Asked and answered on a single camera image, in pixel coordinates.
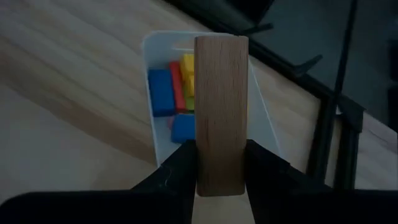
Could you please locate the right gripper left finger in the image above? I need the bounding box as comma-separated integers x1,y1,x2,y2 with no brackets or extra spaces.
130,139,197,191

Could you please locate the small white plastic bin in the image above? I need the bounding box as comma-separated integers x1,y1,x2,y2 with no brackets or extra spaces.
141,30,282,167

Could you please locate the light green long block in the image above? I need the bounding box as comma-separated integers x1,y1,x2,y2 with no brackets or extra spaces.
185,95,196,112

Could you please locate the natural wood long block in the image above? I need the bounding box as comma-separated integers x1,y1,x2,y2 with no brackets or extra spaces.
194,35,249,197

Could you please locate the red long block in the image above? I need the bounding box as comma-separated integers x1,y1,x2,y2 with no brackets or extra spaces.
169,61,187,113

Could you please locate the black aluminium table frame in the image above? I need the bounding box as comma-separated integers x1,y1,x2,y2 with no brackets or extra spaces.
164,0,368,190

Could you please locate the blue long block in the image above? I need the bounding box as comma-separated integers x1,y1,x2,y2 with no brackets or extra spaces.
147,68,177,118

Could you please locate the blue rectangular block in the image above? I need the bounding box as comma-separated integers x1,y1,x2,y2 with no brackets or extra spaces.
170,113,197,144

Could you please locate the yellow rectangular block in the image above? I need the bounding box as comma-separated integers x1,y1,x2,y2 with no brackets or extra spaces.
183,75,196,98
180,54,196,78

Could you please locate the black room divider panel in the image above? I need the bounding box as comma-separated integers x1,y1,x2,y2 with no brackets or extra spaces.
217,0,276,35

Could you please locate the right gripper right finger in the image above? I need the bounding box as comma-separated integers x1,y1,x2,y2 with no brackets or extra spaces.
246,139,333,191

